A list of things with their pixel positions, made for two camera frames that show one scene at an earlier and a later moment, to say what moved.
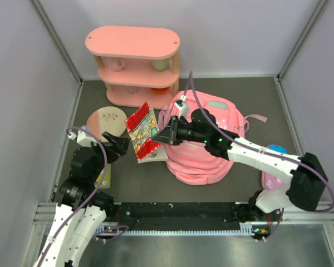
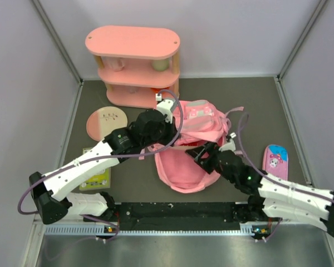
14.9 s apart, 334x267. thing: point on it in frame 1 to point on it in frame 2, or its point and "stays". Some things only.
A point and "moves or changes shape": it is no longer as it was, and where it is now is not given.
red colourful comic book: x=142 y=127 to x=193 y=143
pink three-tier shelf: x=140 y=65 stays
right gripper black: x=170 y=134 to x=198 y=152
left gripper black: x=120 y=146 to x=171 y=129
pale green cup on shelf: x=160 y=65 stays
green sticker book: x=106 y=181 stays
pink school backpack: x=192 y=162 moves or changes shape
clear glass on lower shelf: x=132 y=89 stays
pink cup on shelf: x=116 y=64 stays
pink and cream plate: x=111 y=119 stays
